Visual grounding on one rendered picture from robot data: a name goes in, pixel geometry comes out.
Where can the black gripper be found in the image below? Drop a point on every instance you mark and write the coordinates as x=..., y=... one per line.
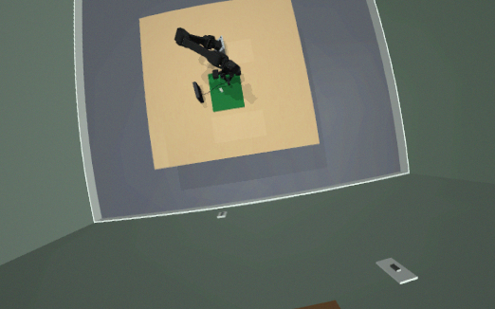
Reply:
x=223, y=74

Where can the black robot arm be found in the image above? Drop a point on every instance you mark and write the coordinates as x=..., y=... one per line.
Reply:
x=193, y=42

